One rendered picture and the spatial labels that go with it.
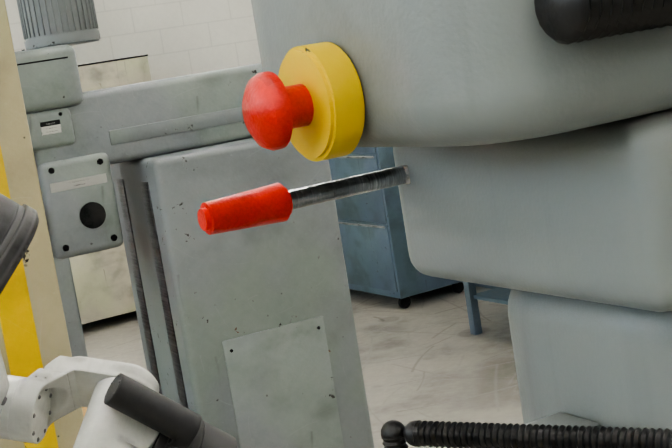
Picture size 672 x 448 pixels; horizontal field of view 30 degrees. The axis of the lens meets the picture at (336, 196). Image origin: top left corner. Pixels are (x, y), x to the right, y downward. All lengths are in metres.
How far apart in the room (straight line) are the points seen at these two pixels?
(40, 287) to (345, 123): 1.80
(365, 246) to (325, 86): 7.77
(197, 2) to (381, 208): 3.10
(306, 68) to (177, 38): 9.73
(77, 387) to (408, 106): 0.82
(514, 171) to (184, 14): 9.73
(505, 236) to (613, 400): 0.11
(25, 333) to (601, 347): 1.76
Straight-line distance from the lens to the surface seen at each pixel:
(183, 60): 10.36
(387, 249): 8.14
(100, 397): 1.31
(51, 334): 2.41
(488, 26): 0.57
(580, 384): 0.76
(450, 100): 0.58
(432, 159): 0.76
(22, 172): 2.37
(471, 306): 7.27
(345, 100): 0.62
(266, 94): 0.62
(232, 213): 0.73
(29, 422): 1.32
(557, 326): 0.76
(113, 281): 9.25
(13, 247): 1.11
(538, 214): 0.69
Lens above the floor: 1.79
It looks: 7 degrees down
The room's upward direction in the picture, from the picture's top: 9 degrees counter-clockwise
